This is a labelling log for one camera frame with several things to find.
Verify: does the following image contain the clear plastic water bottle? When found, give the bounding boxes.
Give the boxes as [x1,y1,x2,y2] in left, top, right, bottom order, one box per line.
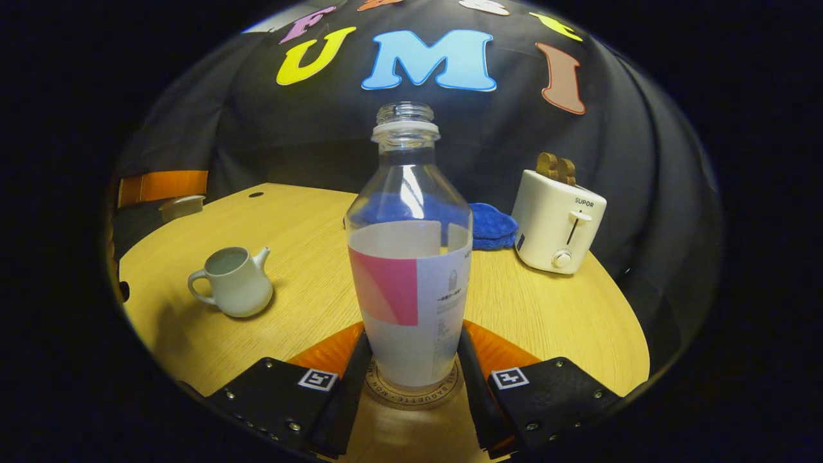
[345,102,475,388]

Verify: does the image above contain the white ceramic teacup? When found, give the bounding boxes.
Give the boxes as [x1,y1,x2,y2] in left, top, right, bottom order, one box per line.
[187,246,274,318]

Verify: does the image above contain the blue towel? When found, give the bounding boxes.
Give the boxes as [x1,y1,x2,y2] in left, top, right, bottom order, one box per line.
[344,193,519,251]

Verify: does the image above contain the round brown coaster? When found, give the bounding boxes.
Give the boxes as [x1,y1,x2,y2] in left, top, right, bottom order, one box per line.
[365,357,465,411]

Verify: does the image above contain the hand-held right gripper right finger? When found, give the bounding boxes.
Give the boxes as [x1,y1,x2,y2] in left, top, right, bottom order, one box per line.
[458,320,623,458]

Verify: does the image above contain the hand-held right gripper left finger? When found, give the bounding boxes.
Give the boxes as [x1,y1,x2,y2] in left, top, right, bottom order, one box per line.
[206,322,374,458]

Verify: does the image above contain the white toaster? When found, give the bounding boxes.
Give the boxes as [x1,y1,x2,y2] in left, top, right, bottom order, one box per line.
[511,169,607,275]

